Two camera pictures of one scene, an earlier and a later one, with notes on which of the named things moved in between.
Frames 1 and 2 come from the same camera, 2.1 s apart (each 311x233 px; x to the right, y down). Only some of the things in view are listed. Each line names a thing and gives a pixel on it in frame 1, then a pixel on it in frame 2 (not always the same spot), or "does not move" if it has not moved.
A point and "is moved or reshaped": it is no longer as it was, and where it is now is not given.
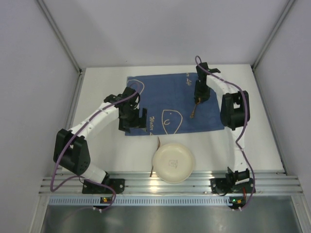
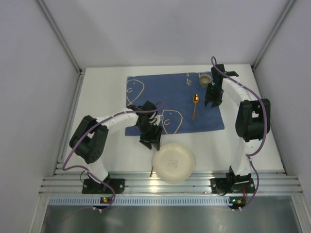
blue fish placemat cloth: (170, 108) does not move
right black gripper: (201, 94) -> (213, 95)
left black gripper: (142, 117) -> (150, 135)
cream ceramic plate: (173, 162) does not move
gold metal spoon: (197, 103) is moved or reshaped
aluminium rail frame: (145, 183) does not move
